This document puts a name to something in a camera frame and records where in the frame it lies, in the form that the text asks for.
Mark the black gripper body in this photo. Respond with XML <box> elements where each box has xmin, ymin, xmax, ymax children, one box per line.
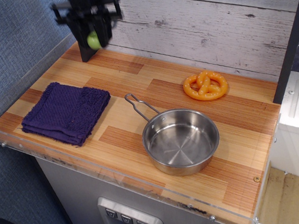
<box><xmin>50</xmin><ymin>0</ymin><xmax>123</xmax><ymax>25</ymax></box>

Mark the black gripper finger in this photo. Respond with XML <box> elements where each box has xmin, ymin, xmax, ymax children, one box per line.
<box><xmin>93</xmin><ymin>16</ymin><xmax>112</xmax><ymax>47</ymax></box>
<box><xmin>67</xmin><ymin>18</ymin><xmax>90</xmax><ymax>49</ymax></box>

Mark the green handled grey spatula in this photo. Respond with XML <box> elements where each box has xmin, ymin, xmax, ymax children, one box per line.
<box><xmin>87</xmin><ymin>31</ymin><xmax>101</xmax><ymax>50</ymax></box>

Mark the folded blue towel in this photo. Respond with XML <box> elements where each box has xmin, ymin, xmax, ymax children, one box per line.
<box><xmin>22</xmin><ymin>82</ymin><xmax>111</xmax><ymax>147</ymax></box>

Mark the orange toy pretzel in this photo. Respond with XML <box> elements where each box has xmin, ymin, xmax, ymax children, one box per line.
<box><xmin>183</xmin><ymin>70</ymin><xmax>229</xmax><ymax>101</ymax></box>

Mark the clear acrylic edge guard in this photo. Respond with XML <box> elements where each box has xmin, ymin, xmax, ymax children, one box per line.
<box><xmin>0</xmin><ymin>43</ymin><xmax>280</xmax><ymax>224</ymax></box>

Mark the grey toy fridge cabinet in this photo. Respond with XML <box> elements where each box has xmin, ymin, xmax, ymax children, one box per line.
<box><xmin>38</xmin><ymin>159</ymin><xmax>222</xmax><ymax>224</ymax></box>

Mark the silver ice dispenser panel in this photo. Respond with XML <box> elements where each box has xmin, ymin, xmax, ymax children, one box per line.
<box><xmin>97</xmin><ymin>197</ymin><xmax>163</xmax><ymax>224</ymax></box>

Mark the white toy sink unit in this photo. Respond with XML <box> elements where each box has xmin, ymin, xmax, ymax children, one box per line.
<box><xmin>269</xmin><ymin>72</ymin><xmax>299</xmax><ymax>176</ymax></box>

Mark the dark left upright post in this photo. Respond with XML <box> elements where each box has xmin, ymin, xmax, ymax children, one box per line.
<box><xmin>67</xmin><ymin>0</ymin><xmax>97</xmax><ymax>62</ymax></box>

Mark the dark upright post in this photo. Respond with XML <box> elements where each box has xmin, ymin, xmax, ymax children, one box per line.
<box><xmin>67</xmin><ymin>0</ymin><xmax>97</xmax><ymax>62</ymax></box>
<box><xmin>273</xmin><ymin>2</ymin><xmax>299</xmax><ymax>104</ymax></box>

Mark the steel pan with wire handle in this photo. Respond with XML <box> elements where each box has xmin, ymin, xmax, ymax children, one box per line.
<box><xmin>124</xmin><ymin>85</ymin><xmax>223</xmax><ymax>181</ymax></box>

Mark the dark right upright post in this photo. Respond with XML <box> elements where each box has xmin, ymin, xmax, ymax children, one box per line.
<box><xmin>273</xmin><ymin>2</ymin><xmax>299</xmax><ymax>104</ymax></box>

